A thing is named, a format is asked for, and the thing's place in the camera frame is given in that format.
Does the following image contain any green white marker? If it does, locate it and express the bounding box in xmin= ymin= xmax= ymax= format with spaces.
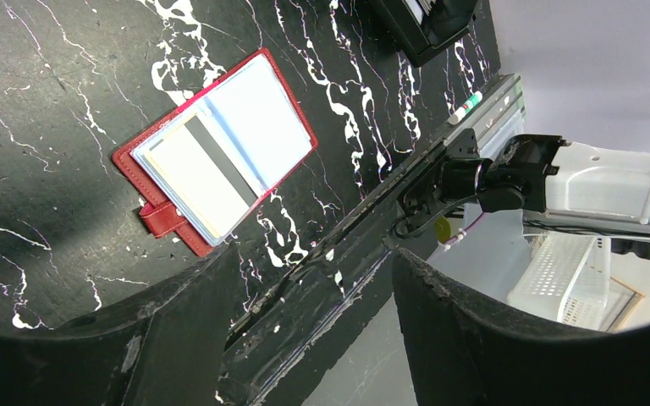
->
xmin=448 ymin=91 xmax=482 ymax=125

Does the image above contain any stack of white cards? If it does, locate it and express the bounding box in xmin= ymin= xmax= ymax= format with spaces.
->
xmin=405 ymin=0 xmax=437 ymax=20

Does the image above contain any white perforated plastic basket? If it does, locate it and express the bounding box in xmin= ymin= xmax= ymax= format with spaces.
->
xmin=507 ymin=233 xmax=611 ymax=330

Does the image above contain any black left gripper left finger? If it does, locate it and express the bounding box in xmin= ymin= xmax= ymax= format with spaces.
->
xmin=0 ymin=246 xmax=240 ymax=405

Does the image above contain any black plastic card box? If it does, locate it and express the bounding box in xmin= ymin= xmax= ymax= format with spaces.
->
xmin=370 ymin=0 xmax=479 ymax=68

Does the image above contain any white magnetic stripe card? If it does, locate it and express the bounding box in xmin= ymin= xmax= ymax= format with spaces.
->
xmin=139 ymin=113 xmax=259 ymax=245

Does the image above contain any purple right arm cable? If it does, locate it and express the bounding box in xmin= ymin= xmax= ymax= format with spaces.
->
xmin=443 ymin=212 xmax=488 ymax=248

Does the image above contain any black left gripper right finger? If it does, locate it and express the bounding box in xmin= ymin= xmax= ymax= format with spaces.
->
xmin=392 ymin=249 xmax=650 ymax=405

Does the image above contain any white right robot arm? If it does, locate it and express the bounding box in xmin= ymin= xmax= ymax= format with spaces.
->
xmin=393 ymin=134 xmax=650 ymax=242

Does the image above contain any red card holder wallet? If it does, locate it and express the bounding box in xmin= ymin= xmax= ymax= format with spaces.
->
xmin=112 ymin=48 xmax=318 ymax=257

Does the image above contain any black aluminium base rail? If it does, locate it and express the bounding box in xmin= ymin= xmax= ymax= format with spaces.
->
xmin=215 ymin=74 xmax=524 ymax=405

